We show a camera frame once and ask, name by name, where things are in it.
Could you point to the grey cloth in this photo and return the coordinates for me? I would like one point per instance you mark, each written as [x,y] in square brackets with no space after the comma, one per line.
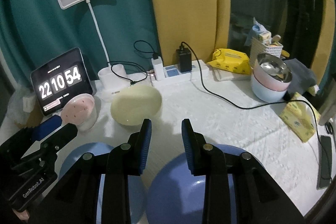
[302,77]

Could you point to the white power strip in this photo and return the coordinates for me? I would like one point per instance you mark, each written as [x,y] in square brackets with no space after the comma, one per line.
[174,76]

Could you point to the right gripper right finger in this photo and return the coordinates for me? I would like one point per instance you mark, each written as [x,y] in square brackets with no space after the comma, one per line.
[205,159]

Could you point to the tablet showing clock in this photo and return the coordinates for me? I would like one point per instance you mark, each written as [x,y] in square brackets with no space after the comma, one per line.
[60,80]

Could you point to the light blue bowl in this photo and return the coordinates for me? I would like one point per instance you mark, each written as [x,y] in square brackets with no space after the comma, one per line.
[265,94]

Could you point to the yellow tissue pack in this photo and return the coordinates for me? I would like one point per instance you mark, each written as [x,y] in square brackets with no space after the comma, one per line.
[301,117]

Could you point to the black smartphone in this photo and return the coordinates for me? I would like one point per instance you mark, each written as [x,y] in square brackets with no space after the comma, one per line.
[325,162]

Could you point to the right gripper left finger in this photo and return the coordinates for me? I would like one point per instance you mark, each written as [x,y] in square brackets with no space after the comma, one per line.
[127,159]

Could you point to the yellow wet wipes pack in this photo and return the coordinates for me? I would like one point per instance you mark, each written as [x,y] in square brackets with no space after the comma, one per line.
[231,61]

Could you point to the black power adapter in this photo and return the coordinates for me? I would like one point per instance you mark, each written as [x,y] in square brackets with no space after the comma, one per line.
[184,59]

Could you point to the yellow curtain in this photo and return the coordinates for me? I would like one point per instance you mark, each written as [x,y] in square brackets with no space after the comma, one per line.
[183,3]

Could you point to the pink strawberry bowl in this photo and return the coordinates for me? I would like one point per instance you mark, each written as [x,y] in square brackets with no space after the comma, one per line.
[80,111]

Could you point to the white desk lamp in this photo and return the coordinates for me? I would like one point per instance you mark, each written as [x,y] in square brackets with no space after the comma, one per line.
[113,77]

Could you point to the white plastic basket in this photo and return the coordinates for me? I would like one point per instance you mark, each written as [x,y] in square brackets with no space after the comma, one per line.
[258,47]

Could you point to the cream yellow bowl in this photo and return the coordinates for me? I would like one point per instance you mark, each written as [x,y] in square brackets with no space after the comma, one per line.
[134,104]

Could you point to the teal curtain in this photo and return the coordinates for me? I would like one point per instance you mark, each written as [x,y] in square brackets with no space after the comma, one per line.
[35,31]

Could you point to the white charger plug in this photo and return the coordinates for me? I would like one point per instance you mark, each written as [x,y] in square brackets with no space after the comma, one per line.
[158,68]

